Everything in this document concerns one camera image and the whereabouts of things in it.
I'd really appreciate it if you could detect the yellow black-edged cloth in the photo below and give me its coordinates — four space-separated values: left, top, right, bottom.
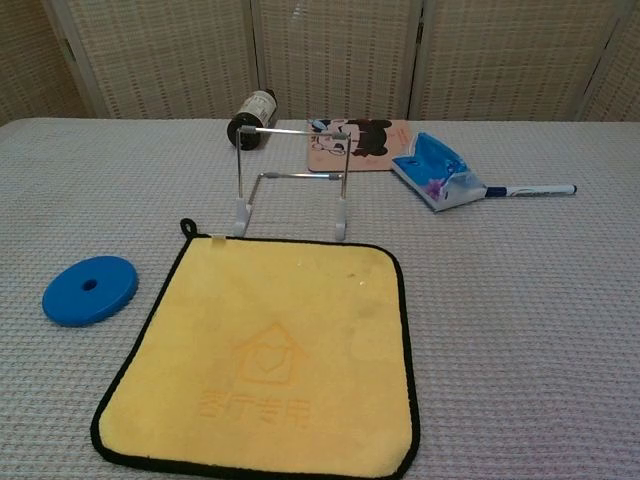
90 217 420 480

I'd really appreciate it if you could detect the pink cartoon mouse pad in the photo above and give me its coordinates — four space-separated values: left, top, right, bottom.
305 117 412 173

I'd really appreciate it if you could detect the blue tissue pack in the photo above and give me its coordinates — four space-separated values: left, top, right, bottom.
391 131 489 214

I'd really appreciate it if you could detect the dark glass bottle with label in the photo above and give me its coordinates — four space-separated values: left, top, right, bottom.
226 88 279 151

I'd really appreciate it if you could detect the white woven tablecloth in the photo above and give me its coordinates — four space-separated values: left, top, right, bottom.
0 117 640 480

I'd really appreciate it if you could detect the blue and white marker pen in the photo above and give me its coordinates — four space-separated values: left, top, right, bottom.
482 183 579 200

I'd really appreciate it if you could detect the blue round disc with hole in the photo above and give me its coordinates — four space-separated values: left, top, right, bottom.
42 255 140 328

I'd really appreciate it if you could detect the metal wire rack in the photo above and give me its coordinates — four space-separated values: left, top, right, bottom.
231 124 351 244

